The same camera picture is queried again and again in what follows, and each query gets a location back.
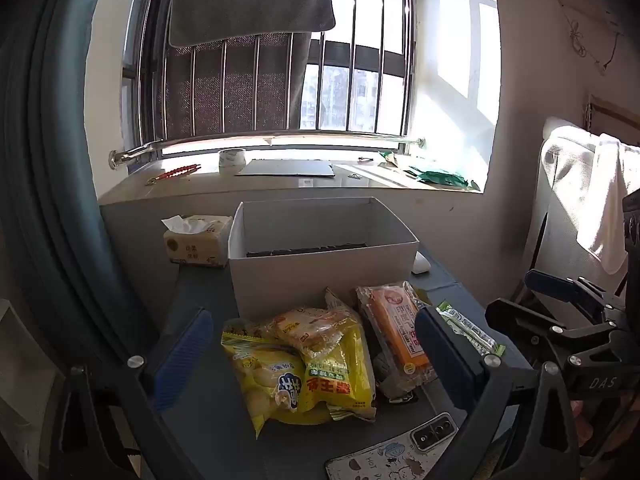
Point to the yellow cartoon snack packet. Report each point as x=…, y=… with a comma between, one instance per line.
x=260, y=382

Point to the green white snack bar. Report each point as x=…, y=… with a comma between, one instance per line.
x=467, y=328

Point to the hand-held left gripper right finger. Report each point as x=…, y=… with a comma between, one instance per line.
x=442, y=352

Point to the phone with cartoon case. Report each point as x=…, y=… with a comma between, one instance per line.
x=380, y=460

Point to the grey towel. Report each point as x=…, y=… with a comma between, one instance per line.
x=250, y=0

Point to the person's right hand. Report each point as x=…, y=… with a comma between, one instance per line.
x=582, y=422

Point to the white chair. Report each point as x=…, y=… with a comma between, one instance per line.
x=560, y=200

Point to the tape roll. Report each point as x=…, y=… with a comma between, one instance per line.
x=231, y=160

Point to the blue curtain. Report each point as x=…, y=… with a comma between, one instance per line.
x=50, y=160

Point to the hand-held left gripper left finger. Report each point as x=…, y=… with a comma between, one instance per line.
x=181, y=357

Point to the white remote control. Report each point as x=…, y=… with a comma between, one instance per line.
x=421, y=263

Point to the steel window guard rail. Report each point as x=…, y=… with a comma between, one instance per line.
x=270, y=141

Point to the dark flat board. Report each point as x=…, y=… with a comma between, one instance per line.
x=285, y=168

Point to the green plastic bag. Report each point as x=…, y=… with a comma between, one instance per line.
x=440, y=178

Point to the brown frame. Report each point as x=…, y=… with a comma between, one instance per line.
x=612, y=112

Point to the white cardboard box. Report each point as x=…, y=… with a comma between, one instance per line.
x=320, y=280

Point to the white cloth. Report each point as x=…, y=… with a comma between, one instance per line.
x=607, y=200

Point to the orange snack packet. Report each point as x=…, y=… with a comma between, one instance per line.
x=400, y=332

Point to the clear yellow bun packet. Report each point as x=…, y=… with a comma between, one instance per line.
x=310, y=332

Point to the yellow green snack packet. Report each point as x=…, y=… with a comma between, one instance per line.
x=345, y=375

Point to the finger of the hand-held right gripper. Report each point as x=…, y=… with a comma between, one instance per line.
x=522, y=317
x=550, y=282

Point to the small green wrapper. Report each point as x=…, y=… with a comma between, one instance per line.
x=388, y=157

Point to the tissue pack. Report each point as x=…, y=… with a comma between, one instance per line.
x=195, y=247

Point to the red beaded pen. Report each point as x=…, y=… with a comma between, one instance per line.
x=175, y=171

